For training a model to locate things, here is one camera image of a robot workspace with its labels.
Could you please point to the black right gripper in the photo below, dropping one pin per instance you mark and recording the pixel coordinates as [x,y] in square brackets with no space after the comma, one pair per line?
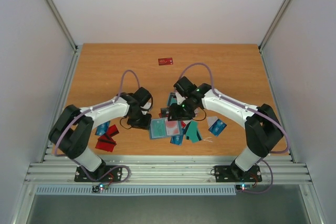
[178,115]

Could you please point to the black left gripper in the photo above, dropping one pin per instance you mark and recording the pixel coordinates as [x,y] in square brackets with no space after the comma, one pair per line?
[146,125]

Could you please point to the red card black stripe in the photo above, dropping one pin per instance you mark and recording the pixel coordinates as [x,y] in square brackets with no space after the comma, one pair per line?
[172,128]

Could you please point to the teal leather card holder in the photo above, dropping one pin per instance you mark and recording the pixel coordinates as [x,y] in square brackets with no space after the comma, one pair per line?
[181,131]

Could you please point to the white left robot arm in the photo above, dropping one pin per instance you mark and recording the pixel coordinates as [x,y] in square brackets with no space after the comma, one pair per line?
[72,130]

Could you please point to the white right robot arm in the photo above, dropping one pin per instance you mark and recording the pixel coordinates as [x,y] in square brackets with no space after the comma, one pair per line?
[262,128]

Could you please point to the teal card black stripe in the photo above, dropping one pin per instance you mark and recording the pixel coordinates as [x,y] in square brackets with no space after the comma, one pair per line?
[192,133]

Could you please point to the red card left upper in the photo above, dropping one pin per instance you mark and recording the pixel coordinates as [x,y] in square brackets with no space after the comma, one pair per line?
[109,134]

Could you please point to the blue card centre bottom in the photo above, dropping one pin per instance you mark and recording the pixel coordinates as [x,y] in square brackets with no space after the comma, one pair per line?
[177,140]

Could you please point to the blue card right side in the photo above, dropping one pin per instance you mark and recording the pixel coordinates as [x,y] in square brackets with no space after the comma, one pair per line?
[217,127]

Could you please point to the blue card left group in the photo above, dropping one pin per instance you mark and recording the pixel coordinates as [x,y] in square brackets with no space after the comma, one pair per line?
[102,128]

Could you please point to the red card left lower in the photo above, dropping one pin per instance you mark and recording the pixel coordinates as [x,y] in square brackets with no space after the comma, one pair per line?
[105,143]

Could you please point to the red card far table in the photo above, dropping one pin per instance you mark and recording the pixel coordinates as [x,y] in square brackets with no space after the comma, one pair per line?
[165,61]

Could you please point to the left controller board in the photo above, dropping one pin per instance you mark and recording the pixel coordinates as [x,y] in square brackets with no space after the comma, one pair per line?
[99,188]

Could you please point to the controller board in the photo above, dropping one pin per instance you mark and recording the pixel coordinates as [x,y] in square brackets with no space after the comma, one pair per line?
[245,187]
[99,188]

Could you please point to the right controller board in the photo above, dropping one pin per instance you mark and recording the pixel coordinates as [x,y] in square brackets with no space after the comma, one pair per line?
[245,187]

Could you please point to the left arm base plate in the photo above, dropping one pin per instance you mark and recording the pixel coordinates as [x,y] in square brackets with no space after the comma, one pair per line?
[108,173]

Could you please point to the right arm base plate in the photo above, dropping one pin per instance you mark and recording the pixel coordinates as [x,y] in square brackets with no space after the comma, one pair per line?
[227,174]

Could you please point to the grey slotted cable duct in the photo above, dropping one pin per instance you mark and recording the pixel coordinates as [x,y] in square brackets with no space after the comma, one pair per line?
[139,190]

